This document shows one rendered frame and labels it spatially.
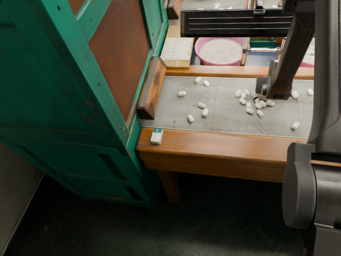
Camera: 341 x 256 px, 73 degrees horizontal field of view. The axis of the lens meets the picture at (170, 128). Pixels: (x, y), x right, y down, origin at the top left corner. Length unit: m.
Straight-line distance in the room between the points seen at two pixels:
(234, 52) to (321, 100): 0.95
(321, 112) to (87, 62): 0.47
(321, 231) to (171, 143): 0.67
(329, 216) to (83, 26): 0.54
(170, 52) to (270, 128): 0.59
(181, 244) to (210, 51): 1.10
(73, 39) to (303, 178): 0.47
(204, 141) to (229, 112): 0.19
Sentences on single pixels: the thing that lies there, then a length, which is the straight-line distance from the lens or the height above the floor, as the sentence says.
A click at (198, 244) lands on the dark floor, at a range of 1.53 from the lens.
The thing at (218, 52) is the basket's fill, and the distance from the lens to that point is 1.26.
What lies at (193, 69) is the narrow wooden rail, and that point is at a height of 0.76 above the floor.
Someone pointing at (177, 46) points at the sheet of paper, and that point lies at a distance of 1.24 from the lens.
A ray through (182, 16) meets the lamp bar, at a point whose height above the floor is 1.10.
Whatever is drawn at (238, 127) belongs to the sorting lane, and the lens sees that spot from 0.95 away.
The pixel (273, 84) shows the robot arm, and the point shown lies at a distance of 0.77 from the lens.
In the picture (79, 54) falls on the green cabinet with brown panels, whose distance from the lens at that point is 0.56.
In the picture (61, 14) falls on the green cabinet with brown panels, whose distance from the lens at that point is 0.52.
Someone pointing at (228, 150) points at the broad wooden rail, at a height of 0.76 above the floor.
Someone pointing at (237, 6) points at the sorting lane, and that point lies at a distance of 1.59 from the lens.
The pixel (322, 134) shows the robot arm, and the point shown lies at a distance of 0.31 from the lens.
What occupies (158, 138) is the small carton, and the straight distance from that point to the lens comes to 0.87.
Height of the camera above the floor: 1.52
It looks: 56 degrees down
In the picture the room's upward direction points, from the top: 12 degrees counter-clockwise
